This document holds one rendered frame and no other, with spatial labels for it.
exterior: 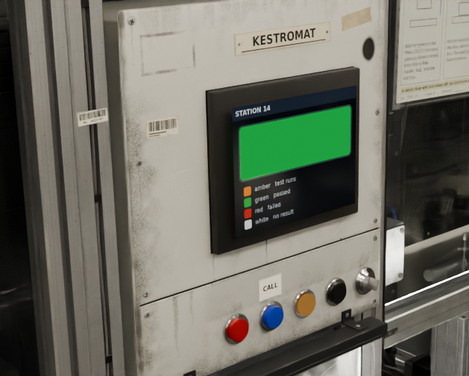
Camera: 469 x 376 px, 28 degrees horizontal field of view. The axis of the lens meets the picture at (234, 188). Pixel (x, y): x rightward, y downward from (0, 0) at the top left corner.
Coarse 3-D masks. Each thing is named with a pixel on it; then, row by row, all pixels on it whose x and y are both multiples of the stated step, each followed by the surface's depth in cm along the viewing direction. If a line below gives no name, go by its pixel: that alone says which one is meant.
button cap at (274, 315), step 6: (276, 306) 122; (270, 312) 121; (276, 312) 122; (282, 312) 123; (264, 318) 121; (270, 318) 121; (276, 318) 122; (282, 318) 123; (270, 324) 122; (276, 324) 122
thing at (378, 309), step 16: (384, 16) 127; (384, 32) 128; (384, 48) 128; (384, 64) 129; (384, 80) 130; (384, 96) 130; (384, 112) 131; (384, 128) 132; (384, 144) 132; (384, 160) 133; (384, 176) 134; (384, 192) 134; (384, 208) 135; (368, 352) 139; (368, 368) 140
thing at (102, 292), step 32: (64, 0) 96; (96, 0) 98; (96, 32) 99; (96, 64) 99; (96, 96) 100; (96, 128) 101; (96, 160) 103; (96, 192) 103; (96, 224) 104; (96, 256) 104; (96, 288) 105; (96, 320) 106; (96, 352) 107; (384, 352) 209; (448, 352) 189
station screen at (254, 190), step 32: (320, 96) 118; (352, 96) 121; (352, 128) 123; (320, 160) 120; (352, 160) 124; (256, 192) 114; (288, 192) 117; (320, 192) 121; (352, 192) 125; (256, 224) 115
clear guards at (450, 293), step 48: (432, 0) 133; (432, 48) 135; (432, 96) 137; (432, 144) 140; (432, 192) 142; (384, 240) 137; (432, 240) 144; (384, 288) 139; (432, 288) 147; (384, 336) 141
